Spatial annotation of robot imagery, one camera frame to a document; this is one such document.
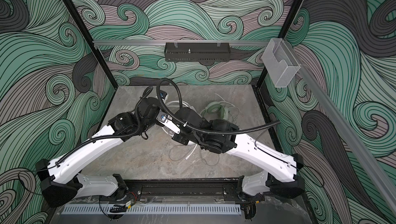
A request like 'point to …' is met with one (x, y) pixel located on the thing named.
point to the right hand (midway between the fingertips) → (175, 123)
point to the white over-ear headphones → (166, 130)
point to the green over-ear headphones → (216, 109)
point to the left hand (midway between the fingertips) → (165, 109)
